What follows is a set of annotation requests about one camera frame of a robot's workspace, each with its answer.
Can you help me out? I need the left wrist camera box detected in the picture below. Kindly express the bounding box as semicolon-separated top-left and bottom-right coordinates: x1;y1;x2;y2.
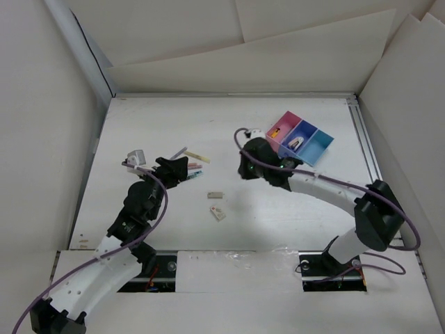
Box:
124;150;146;166

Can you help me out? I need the pink highlighter pen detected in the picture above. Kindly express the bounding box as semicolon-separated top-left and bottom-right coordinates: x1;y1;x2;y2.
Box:
188;165;202;171

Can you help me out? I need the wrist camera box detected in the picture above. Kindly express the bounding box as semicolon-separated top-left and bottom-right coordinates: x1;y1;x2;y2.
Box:
124;150;146;166
244;128;266;140

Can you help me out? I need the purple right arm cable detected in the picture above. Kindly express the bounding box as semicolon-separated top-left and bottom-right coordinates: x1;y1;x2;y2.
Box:
233;127;423;283

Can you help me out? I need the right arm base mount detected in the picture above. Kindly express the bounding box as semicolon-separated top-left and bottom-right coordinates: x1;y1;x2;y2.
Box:
295;249;367;292

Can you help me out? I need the white printed eraser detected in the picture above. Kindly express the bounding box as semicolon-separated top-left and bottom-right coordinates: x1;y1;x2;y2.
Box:
209;205;226;221

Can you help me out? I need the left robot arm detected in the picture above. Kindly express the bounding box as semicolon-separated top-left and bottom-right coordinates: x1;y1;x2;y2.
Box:
29;157;188;333

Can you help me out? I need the yellow highlighter pen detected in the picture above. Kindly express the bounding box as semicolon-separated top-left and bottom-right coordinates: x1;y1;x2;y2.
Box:
184;150;211;164

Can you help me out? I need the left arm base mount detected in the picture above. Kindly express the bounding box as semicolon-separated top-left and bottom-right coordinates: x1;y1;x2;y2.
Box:
118;250;178;293

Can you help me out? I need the aluminium rail right edge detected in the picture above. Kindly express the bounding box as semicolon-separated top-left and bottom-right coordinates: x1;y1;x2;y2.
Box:
346;94;382;180

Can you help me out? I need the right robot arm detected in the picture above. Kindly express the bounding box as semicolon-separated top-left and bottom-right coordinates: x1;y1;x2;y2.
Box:
238;136;407;274

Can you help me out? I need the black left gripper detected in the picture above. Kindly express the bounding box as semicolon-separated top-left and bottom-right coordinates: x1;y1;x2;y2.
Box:
137;157;186;220

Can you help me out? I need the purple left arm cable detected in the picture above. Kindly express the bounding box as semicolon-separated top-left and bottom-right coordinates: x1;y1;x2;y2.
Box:
12;161;170;334

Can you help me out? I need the pink blue three-compartment organizer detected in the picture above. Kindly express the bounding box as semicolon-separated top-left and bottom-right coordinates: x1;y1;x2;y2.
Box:
266;111;334;167

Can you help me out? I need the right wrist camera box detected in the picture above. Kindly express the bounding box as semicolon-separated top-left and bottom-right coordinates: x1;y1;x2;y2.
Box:
244;128;266;140

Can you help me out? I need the blue green pen pack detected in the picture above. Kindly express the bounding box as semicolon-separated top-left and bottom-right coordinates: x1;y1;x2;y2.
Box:
186;170;203;180

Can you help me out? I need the yellow black utility knife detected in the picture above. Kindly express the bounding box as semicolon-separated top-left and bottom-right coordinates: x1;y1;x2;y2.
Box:
270;127;281;138

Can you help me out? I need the purple highlighter pen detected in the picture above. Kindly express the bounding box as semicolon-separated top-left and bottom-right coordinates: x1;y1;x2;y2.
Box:
170;147;188;160

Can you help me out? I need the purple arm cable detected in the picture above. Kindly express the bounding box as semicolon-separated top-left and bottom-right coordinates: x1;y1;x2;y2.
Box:
233;127;423;283
12;161;170;334

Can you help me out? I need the grey eraser block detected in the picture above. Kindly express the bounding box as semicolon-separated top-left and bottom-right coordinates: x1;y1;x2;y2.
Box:
207;191;224;199

